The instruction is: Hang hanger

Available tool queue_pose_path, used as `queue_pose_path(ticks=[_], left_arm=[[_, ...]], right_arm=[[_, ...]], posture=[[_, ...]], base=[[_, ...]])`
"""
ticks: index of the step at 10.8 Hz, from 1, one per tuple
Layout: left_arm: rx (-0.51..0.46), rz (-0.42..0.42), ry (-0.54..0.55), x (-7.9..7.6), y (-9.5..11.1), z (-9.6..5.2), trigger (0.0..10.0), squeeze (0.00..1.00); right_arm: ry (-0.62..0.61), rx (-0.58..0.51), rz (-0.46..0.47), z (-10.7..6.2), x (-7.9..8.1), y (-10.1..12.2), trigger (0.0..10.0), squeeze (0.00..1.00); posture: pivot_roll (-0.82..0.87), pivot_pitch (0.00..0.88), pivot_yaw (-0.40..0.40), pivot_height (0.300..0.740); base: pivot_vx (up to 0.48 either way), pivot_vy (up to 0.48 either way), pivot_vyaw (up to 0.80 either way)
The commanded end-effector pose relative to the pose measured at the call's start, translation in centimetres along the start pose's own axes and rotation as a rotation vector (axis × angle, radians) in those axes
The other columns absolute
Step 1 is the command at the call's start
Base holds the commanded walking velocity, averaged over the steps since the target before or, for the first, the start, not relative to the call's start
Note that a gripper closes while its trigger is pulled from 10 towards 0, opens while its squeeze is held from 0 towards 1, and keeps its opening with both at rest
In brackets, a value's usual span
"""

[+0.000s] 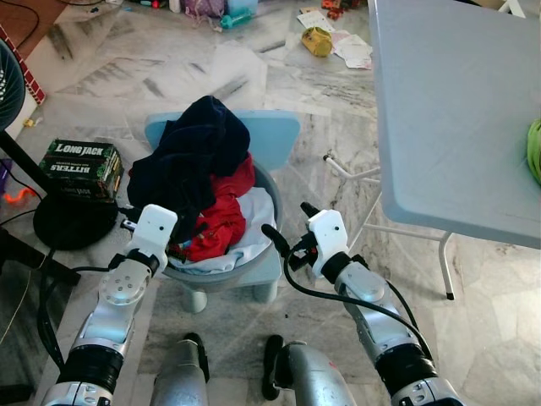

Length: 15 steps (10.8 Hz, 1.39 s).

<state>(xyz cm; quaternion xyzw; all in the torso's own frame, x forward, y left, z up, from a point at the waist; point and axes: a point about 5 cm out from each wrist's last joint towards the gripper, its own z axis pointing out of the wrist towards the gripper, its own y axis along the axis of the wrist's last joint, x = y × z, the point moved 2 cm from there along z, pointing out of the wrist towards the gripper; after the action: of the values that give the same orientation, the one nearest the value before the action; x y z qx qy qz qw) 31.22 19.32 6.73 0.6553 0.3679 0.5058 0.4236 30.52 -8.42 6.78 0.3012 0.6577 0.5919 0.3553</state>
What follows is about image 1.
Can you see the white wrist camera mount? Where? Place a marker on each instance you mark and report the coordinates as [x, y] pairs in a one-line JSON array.
[[154, 233], [328, 237]]

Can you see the red white checkered strip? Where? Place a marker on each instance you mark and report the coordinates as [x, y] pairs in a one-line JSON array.
[[21, 72]]

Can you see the small yellow bag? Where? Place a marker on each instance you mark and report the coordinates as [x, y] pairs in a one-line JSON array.
[[317, 42]]

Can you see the purple bag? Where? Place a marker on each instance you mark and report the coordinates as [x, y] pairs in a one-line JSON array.
[[203, 7]]

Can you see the light blue folding table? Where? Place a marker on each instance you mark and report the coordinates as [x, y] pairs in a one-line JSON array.
[[456, 110]]

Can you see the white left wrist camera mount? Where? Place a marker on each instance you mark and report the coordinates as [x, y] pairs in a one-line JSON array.
[[154, 233]]

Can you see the white cloth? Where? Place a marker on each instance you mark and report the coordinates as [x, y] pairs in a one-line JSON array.
[[254, 228]]

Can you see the grey laundry basket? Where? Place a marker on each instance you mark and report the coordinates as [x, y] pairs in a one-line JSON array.
[[220, 277]]

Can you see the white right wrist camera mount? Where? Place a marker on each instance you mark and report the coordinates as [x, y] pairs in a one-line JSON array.
[[328, 237]]

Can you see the navy blue garment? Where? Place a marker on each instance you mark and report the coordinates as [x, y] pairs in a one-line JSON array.
[[190, 152]]

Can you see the green Long Jack carton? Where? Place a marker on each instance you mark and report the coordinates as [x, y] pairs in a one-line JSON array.
[[80, 165]]

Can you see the white paper sheets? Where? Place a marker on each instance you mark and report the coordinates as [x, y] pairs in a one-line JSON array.
[[351, 46]]

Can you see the teal bottle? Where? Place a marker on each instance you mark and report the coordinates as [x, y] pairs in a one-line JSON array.
[[238, 19]]

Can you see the silver right robot leg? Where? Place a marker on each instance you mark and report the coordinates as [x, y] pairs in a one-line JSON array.
[[313, 381]]

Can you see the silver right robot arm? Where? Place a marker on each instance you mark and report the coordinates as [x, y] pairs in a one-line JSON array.
[[372, 304]]

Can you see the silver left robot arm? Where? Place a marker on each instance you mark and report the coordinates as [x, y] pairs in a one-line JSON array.
[[114, 296]]

